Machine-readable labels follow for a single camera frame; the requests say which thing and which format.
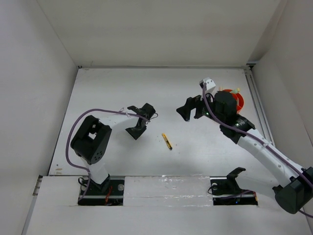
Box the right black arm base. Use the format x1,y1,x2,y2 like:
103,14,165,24
207,167,258,206

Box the yellow highlighter marker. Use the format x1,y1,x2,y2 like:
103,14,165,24
231,88,240,94

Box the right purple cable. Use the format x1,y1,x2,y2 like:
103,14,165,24
201,82,313,218

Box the yellow black utility knife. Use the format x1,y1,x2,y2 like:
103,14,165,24
162,133,173,150

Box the orange round compartment container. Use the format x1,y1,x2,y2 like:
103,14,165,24
223,89,245,113

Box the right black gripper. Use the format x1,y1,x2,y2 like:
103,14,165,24
176,89,224,124

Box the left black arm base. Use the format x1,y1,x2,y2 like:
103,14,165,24
78,176,125,206

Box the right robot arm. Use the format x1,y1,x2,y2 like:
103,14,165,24
176,78,313,214

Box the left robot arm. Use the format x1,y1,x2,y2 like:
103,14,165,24
66,103,156,194

